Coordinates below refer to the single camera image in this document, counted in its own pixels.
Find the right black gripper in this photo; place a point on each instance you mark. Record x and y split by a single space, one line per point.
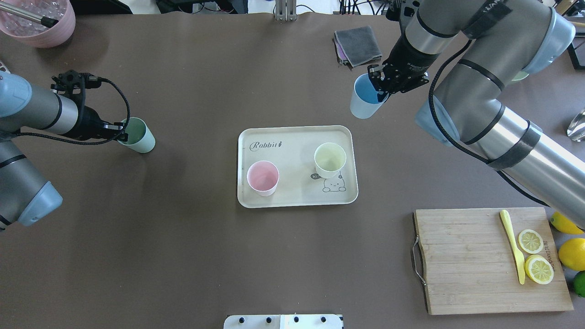
408 58

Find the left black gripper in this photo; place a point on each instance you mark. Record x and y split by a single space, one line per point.
93 122

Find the green cup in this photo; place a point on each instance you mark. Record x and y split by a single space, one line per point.
140 138

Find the blue cup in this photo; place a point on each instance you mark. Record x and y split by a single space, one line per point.
365 100

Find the pale yellow cup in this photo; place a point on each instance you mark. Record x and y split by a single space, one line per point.
329 159

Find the pink cup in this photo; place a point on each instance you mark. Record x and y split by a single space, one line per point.
263 177

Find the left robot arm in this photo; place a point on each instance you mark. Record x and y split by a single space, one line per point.
58 113

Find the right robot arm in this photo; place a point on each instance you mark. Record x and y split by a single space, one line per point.
506 37

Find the beige rabbit tray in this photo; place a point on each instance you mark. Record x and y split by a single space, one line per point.
292 150

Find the grey folded cloth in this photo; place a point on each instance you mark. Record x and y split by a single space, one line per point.
356 46

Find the metal tube black tip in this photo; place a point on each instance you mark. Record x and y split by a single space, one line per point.
30 16

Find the pink bowl with ice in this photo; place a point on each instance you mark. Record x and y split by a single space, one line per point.
36 35

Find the mint green bowl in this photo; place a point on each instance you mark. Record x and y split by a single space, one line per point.
520 76

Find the yellow plastic knife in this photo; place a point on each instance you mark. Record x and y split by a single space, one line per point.
517 254

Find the wooden cutting board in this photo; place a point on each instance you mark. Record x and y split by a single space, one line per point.
468 266

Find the metal scoop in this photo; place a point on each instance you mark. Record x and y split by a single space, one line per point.
576 128

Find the lemon slice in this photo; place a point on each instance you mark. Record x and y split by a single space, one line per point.
530 241
539 270

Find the whole yellow lemon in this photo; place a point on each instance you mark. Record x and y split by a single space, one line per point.
572 254
564 225

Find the green lime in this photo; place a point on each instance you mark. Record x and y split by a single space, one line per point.
579 284

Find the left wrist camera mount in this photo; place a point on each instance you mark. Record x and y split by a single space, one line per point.
73 85

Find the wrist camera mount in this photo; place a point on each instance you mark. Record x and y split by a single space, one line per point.
73 85
402 11

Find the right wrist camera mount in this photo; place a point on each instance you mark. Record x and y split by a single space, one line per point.
402 11

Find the aluminium frame post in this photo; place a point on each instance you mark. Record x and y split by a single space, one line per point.
285 10

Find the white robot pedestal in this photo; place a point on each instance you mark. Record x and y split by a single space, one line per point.
284 321

